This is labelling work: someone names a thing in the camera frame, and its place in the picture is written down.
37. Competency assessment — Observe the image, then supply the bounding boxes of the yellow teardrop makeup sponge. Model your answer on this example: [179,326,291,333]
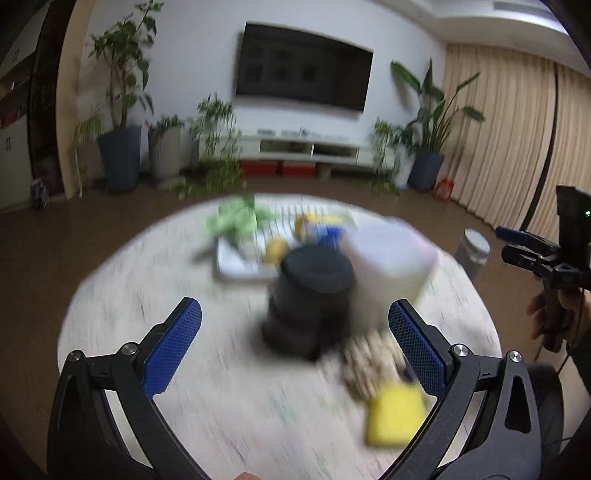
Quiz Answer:
[265,237,289,264]

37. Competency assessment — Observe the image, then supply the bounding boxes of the green leafy vegetable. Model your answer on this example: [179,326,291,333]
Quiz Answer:
[203,196,273,245]

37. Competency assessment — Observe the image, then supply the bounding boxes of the white plastic tray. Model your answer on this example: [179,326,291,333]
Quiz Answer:
[215,205,356,282]

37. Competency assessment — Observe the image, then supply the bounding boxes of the white television cabinet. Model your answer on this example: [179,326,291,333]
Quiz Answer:
[198,129,398,169]

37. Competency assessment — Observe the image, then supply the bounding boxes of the wall-mounted television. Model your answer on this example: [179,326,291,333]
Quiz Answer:
[235,21,375,114]

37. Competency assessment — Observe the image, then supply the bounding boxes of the yellow rectangular sponge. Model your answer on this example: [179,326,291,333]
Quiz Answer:
[365,383,428,448]

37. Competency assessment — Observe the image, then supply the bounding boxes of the plant in grey ribbed pot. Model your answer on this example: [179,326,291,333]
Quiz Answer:
[148,114,185,181]

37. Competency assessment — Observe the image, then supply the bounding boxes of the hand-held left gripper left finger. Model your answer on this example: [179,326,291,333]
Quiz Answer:
[47,296,206,480]

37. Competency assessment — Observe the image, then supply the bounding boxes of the thin-leaved small plant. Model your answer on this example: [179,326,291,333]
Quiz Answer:
[69,108,105,195]

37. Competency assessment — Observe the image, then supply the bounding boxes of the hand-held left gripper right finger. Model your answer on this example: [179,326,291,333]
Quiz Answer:
[383,298,542,480]

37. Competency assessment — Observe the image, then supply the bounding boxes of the bushy plant in white pot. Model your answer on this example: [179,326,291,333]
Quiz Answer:
[346,117,414,197]

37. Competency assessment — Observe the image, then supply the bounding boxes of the red storage box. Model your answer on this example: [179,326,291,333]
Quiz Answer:
[281,161,317,177]
[240,159,278,177]

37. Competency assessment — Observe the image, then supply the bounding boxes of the person's right hand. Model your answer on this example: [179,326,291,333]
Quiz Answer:
[527,292,591,344]

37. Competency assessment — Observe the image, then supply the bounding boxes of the grey trash can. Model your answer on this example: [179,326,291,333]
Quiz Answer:
[454,228,491,280]

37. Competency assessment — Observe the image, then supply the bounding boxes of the trailing green plant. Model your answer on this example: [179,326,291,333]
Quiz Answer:
[171,95,245,199]

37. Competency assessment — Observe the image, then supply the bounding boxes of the large-leaved plant in blue pot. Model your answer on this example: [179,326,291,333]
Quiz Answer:
[392,58,485,192]

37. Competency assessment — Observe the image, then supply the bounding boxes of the beige curtain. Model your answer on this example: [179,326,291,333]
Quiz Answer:
[443,41,591,241]

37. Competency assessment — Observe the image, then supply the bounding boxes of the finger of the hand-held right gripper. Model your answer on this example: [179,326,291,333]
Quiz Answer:
[495,225,560,254]
[501,244,557,278]

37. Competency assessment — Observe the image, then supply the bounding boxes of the person's right forearm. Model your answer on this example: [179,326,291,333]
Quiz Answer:
[566,309,591,370]

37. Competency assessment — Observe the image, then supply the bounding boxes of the tall plant in blue pot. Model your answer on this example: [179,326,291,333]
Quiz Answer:
[88,0,155,192]

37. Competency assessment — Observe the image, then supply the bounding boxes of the black round container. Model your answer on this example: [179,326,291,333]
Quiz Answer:
[261,247,356,361]

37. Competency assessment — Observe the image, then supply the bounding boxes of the translucent plastic container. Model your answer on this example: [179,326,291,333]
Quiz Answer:
[344,219,439,333]

